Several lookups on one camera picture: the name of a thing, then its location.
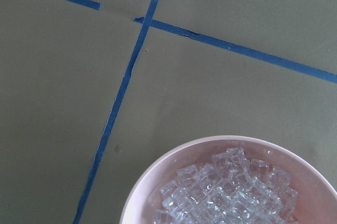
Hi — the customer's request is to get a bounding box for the pink bowl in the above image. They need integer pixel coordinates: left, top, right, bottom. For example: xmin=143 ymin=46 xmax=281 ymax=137
xmin=120 ymin=136 xmax=336 ymax=223

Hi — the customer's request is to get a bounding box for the clear ice cube pile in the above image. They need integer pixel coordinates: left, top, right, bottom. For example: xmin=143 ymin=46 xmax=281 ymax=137
xmin=153 ymin=148 xmax=299 ymax=223

